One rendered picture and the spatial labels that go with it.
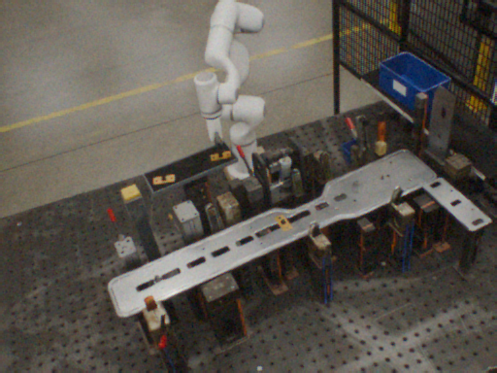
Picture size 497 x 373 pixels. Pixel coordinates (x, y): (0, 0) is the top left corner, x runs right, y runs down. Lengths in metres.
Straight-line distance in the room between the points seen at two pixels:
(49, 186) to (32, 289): 1.71
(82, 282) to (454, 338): 1.58
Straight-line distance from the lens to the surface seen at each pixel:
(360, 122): 2.40
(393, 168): 2.47
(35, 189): 4.39
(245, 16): 2.38
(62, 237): 2.91
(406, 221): 2.26
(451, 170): 2.44
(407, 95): 2.74
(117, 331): 2.46
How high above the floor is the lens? 2.66
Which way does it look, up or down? 43 degrees down
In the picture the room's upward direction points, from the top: 9 degrees counter-clockwise
